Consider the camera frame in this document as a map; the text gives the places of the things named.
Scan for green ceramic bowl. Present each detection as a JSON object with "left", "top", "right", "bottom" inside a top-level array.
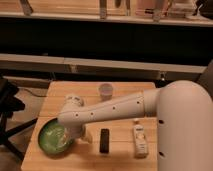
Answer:
[{"left": 38, "top": 118, "right": 74, "bottom": 155}]

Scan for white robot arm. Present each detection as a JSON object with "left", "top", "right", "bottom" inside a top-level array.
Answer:
[{"left": 58, "top": 80, "right": 213, "bottom": 171}]

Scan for black rectangular bar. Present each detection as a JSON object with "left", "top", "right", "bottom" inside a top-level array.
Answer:
[{"left": 99, "top": 129, "right": 109, "bottom": 154}]

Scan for translucent plastic cup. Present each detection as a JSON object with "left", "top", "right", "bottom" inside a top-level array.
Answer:
[{"left": 98, "top": 83, "right": 113, "bottom": 101}]

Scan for white plastic bottle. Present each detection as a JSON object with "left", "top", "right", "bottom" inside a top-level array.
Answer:
[{"left": 133, "top": 119, "right": 149, "bottom": 158}]

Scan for black chair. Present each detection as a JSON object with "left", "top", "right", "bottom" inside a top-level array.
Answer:
[{"left": 0, "top": 77, "right": 37, "bottom": 160}]

